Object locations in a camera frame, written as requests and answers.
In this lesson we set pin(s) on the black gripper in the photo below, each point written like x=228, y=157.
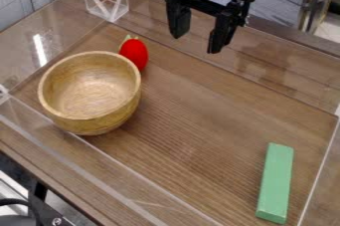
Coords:
x=225, y=21

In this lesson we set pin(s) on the red plush fruit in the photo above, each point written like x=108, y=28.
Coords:
x=133, y=49

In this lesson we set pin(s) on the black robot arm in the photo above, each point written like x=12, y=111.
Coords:
x=228, y=12

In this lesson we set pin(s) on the metal table leg background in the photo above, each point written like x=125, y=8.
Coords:
x=312, y=14

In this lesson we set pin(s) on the wooden bowl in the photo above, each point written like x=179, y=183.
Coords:
x=89, y=92

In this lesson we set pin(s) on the green rectangular block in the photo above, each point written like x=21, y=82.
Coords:
x=275, y=185

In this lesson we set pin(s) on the clear acrylic corner bracket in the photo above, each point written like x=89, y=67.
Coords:
x=109, y=10

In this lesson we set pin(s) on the black table frame bracket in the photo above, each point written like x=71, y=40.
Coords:
x=49, y=216

